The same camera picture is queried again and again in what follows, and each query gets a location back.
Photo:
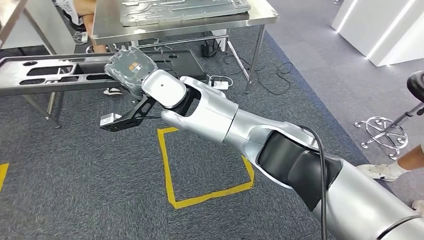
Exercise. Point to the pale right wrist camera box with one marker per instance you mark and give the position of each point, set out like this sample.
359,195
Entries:
109,119

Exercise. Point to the black router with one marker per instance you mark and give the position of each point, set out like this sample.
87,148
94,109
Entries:
206,51

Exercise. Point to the black right wrist camera bracket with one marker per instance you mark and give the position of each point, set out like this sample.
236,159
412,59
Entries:
132,119

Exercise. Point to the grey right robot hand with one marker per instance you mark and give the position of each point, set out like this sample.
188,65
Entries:
129,68

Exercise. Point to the person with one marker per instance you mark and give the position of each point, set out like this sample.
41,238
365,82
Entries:
410,159
94,33

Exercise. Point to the black seat chrome stool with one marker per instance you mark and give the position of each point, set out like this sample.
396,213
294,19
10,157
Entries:
418,86

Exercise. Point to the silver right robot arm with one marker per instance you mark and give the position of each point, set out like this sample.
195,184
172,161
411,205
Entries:
205,116

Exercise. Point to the black licence plate frame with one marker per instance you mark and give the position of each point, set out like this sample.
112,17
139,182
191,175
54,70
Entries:
10,76

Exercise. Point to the white lit display plinth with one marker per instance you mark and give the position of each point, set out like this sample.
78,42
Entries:
381,26

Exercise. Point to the white power strip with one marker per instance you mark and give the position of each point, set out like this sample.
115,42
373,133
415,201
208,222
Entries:
220,85

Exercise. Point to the stainless steel workbench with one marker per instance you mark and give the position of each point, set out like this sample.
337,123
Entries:
106,28

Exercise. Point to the grey stamped metal panel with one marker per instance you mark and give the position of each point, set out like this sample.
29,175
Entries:
185,13

